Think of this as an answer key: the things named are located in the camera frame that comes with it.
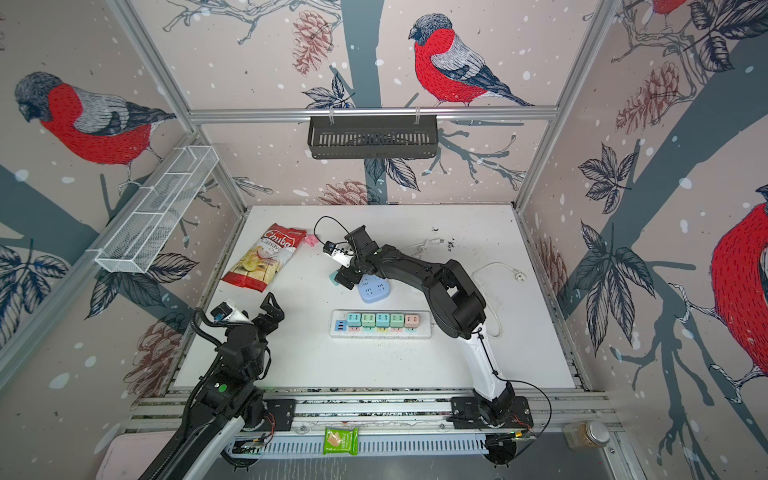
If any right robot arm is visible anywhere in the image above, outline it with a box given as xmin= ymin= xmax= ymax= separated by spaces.
xmin=323 ymin=226 xmax=533 ymax=431

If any white square socket cable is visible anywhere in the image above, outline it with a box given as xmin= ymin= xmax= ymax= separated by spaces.
xmin=407 ymin=238 xmax=448 ymax=256

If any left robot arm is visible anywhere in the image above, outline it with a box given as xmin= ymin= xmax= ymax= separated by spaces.
xmin=141 ymin=293 xmax=285 ymax=479

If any pink USB charger plug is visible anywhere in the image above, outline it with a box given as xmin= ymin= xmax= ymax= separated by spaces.
xmin=404 ymin=314 xmax=420 ymax=329

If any blue square power socket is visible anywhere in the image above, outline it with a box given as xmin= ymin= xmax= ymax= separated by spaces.
xmin=357 ymin=275 xmax=391 ymax=304

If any clear jar with lid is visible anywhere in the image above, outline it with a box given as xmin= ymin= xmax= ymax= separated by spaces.
xmin=562 ymin=420 xmax=610 ymax=450

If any white wire wall basket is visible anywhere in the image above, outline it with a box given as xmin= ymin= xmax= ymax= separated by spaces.
xmin=95 ymin=145 xmax=219 ymax=273

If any pink pig toy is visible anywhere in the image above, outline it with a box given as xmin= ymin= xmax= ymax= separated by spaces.
xmin=303 ymin=234 xmax=320 ymax=247

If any white multicolour power strip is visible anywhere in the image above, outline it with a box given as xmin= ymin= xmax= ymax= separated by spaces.
xmin=329 ymin=310 xmax=433 ymax=340

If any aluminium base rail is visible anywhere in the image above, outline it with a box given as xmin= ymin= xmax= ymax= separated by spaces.
xmin=125 ymin=388 xmax=619 ymax=460

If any green snack packet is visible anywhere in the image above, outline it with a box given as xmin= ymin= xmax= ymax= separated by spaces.
xmin=323 ymin=428 xmax=359 ymax=456

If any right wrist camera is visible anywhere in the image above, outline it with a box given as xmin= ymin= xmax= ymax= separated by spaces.
xmin=322 ymin=241 xmax=355 ymax=268

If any pink tray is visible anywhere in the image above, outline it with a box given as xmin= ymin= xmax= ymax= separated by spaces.
xmin=96 ymin=431 xmax=174 ymax=479

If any black wall basket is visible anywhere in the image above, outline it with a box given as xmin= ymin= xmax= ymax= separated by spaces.
xmin=307 ymin=115 xmax=439 ymax=160

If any red chips bag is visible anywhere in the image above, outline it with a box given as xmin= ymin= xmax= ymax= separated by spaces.
xmin=222 ymin=223 xmax=307 ymax=292

